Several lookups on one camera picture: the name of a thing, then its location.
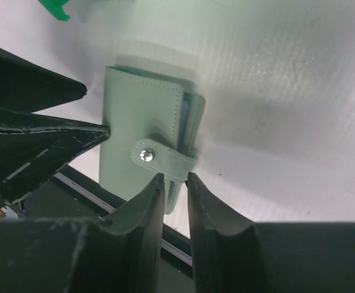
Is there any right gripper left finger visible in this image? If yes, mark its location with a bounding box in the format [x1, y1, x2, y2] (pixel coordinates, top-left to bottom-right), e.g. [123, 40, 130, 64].
[0, 174, 165, 292]

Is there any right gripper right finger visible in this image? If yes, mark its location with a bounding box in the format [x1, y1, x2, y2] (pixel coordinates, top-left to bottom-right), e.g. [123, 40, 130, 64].
[186, 173, 355, 292]

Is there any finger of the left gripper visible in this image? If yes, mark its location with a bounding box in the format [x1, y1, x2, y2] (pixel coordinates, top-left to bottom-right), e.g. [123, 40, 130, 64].
[0, 108, 109, 206]
[0, 48, 87, 113]

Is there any green plastic bin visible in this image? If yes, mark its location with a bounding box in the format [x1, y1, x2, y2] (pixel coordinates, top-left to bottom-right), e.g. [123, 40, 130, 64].
[38, 0, 70, 21]

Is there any sage green card holder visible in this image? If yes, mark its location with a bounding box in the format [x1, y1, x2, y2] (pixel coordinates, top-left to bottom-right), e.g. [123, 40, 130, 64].
[99, 65, 206, 214]

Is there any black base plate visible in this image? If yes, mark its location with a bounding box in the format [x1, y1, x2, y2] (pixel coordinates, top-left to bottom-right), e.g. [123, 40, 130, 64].
[20, 166, 195, 292]

